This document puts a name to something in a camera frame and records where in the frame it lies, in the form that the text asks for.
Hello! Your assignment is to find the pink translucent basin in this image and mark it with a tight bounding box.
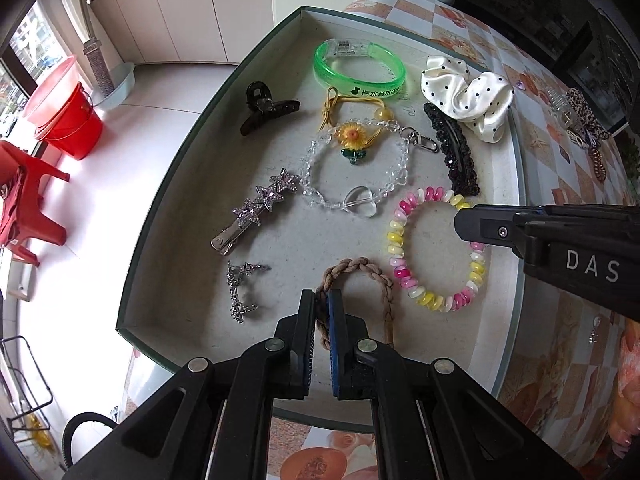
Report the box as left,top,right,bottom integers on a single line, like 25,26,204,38
22,55,81,126

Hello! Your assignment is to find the yellow sunflower hair tie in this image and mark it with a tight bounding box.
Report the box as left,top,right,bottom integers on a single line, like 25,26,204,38
320,86,401,166

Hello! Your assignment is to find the leopard print scrunchie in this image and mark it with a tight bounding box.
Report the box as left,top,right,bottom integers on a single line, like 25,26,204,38
565,87,612,142

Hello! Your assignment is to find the black metal rack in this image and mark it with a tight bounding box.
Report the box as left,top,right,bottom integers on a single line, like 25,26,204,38
0,337,53,441

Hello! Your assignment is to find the dark green edged tray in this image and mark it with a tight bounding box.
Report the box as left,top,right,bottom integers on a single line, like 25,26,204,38
116,6,527,428

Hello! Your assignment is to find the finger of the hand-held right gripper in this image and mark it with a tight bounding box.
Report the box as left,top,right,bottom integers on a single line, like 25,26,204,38
522,215,640,322
454,203,640,252

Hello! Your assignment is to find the silver rhinestone earring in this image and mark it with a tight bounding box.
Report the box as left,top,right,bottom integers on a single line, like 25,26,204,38
226,260,272,326

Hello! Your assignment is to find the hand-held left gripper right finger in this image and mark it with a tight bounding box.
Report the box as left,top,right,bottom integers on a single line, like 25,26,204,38
326,289,581,480

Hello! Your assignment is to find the beige braided hair tie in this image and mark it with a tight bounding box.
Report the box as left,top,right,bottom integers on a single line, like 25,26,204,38
314,256,396,348

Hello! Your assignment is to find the large clear hair claw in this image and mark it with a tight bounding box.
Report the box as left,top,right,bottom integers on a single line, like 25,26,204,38
544,86,576,128

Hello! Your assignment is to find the clear bead bracelet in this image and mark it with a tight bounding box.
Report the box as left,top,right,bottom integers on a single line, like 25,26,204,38
299,120,441,221

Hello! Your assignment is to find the black rhinestone barrette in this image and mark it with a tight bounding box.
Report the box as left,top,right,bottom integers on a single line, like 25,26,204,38
423,102,481,197

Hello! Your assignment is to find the light blue basin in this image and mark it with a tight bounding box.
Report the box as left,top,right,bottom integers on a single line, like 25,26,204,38
92,62,136,111

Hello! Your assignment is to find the red bucket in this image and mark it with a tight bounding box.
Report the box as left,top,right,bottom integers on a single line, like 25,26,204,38
35,82,104,161

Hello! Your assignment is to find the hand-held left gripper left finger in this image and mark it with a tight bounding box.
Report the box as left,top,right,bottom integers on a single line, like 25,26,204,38
62,289,318,480

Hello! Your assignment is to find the grey tower model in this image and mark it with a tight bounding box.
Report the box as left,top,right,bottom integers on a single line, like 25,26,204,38
82,37,113,98

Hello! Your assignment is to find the silver star hair clip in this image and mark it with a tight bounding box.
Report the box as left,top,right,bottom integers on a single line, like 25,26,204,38
210,167,302,258

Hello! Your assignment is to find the pink yellow spiral bracelet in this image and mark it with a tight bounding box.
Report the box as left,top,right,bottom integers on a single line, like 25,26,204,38
386,186,488,313

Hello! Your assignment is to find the cream polka dot scrunchie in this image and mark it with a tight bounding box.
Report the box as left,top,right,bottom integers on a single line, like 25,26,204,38
420,55,516,143

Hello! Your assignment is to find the brown spiral hair tie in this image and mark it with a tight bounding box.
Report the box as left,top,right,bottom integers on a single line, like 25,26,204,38
586,147,609,182

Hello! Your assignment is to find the green translucent bangle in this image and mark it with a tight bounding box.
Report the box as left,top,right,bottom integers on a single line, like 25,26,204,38
314,38,407,101

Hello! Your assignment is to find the black cable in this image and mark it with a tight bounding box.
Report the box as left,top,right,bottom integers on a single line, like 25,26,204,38
61,411,118,466

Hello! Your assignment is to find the black claw clip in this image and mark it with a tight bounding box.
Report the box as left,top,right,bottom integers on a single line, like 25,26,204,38
240,81,302,137

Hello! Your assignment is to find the red plastic stool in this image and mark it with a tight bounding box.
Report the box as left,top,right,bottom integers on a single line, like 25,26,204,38
0,140,71,267

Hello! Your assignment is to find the white cabinet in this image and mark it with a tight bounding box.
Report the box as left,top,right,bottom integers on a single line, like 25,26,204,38
85,0,273,66

